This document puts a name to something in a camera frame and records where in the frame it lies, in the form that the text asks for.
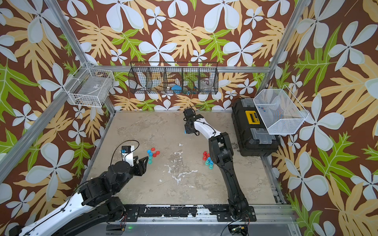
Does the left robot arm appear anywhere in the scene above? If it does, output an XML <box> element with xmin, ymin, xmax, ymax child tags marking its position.
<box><xmin>8</xmin><ymin>157</ymin><xmax>149</xmax><ymax>236</ymax></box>

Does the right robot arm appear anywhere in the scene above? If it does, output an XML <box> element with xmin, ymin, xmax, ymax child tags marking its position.
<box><xmin>183</xmin><ymin>107</ymin><xmax>249</xmax><ymax>220</ymax></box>

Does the black toolbox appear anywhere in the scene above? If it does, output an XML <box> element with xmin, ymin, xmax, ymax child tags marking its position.
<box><xmin>231</xmin><ymin>98</ymin><xmax>280</xmax><ymax>156</ymax></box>

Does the white mesh basket right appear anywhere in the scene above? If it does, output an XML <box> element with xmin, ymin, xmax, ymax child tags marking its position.
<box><xmin>254</xmin><ymin>86</ymin><xmax>310</xmax><ymax>136</ymax></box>

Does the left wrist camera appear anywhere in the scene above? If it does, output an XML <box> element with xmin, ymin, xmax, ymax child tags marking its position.
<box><xmin>121</xmin><ymin>146</ymin><xmax>132</xmax><ymax>155</ymax></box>

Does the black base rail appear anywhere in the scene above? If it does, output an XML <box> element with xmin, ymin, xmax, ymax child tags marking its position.
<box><xmin>116</xmin><ymin>204</ymin><xmax>257</xmax><ymax>222</ymax></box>

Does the black wire basket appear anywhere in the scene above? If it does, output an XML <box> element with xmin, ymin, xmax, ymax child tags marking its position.
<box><xmin>127</xmin><ymin>62</ymin><xmax>219</xmax><ymax>95</ymax></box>

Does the white wire basket left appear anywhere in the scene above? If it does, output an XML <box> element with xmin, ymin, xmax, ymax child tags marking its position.
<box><xmin>64</xmin><ymin>63</ymin><xmax>115</xmax><ymax>108</ymax></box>

